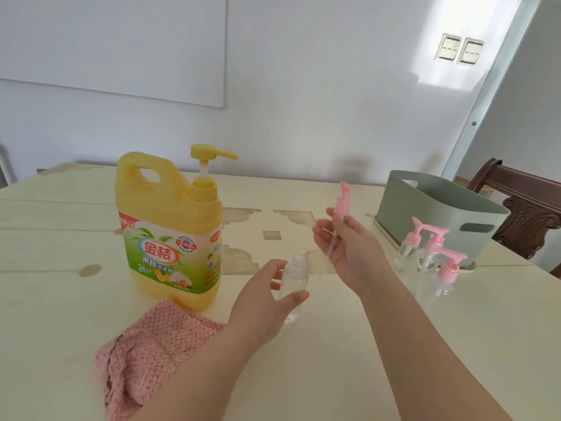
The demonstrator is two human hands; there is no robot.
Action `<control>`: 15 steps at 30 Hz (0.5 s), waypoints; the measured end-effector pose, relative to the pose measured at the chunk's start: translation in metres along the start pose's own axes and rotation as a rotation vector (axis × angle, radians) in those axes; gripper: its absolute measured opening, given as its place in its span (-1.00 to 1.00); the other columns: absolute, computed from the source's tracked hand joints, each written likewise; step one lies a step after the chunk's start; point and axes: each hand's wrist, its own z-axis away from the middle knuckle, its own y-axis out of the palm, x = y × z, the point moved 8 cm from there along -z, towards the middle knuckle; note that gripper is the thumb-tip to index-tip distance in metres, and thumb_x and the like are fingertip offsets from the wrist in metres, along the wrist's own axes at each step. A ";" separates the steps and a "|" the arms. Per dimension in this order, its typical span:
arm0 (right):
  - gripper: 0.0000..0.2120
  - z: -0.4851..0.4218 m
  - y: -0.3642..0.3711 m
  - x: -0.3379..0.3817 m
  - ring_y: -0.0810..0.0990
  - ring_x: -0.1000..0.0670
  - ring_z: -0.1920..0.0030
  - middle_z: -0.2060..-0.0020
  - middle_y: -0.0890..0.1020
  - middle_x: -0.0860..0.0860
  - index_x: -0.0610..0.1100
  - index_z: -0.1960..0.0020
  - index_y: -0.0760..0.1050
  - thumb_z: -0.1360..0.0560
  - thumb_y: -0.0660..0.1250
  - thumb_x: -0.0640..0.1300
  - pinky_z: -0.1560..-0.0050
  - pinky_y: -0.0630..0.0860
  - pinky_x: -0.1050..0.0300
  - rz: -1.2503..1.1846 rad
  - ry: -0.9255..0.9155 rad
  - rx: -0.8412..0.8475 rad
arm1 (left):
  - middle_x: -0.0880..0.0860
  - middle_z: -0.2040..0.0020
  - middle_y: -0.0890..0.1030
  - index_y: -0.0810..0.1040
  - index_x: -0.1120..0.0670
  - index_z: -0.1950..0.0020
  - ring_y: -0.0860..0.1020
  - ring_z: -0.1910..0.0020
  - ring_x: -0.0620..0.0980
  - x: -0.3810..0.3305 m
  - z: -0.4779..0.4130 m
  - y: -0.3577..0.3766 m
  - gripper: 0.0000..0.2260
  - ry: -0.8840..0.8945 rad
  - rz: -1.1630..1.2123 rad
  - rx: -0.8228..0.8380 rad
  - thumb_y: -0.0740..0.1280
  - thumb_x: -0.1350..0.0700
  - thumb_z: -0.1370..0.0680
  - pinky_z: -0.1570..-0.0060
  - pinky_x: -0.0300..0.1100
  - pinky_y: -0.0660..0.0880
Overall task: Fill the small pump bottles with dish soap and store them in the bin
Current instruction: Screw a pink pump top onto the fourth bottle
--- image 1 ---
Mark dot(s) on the person's left hand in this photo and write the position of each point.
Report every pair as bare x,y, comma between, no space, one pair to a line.
258,311

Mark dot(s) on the person's right hand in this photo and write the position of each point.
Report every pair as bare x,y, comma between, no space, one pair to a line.
359,258

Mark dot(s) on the grey-green plastic basket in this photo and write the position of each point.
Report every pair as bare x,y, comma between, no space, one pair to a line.
438,210

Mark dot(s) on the pink textured cloth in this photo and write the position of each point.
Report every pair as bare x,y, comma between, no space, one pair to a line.
149,346

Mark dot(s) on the yellow detergent jug with pump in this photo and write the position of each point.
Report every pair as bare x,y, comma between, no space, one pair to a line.
166,201

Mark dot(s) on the person's left forearm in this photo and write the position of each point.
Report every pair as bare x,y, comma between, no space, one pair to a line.
193,377

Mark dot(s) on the person's right forearm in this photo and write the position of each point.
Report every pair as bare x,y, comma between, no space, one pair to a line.
429,359

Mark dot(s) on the cream tray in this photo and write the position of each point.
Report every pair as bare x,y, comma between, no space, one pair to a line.
385,234

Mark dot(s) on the dark wooden chair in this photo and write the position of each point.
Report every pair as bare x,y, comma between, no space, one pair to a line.
530,214

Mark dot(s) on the grey metal pipe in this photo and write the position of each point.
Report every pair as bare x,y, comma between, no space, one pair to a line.
3,168

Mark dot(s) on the white door frame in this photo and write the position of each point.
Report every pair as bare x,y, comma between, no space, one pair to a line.
477,113

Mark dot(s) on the white wall switch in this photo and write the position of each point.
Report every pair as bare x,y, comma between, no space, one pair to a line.
471,51
448,48

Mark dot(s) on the white wall board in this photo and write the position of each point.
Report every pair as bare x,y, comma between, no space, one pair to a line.
109,43

